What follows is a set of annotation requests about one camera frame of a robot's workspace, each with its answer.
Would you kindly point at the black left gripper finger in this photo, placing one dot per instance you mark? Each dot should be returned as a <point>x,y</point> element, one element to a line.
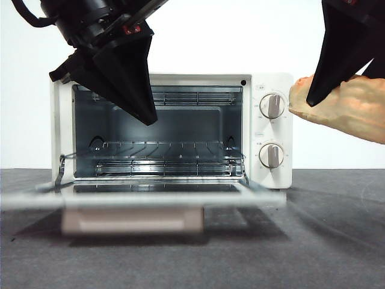
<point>78,69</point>
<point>129,75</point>

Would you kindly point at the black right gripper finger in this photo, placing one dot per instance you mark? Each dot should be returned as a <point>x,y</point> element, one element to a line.
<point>340,51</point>
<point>380,60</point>

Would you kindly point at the golden brown bread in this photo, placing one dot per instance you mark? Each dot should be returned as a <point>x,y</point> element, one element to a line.
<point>346,113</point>

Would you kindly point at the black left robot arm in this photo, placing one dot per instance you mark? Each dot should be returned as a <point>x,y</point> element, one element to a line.
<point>75,18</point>

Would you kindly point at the white oven temperature knob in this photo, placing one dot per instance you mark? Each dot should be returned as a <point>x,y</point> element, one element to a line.
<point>272,106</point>

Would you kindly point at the white oven timer knob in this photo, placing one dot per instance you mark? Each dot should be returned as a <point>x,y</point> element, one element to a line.
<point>271,155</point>

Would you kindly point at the white toaster oven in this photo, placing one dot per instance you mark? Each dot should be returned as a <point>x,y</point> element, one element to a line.
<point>270,180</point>

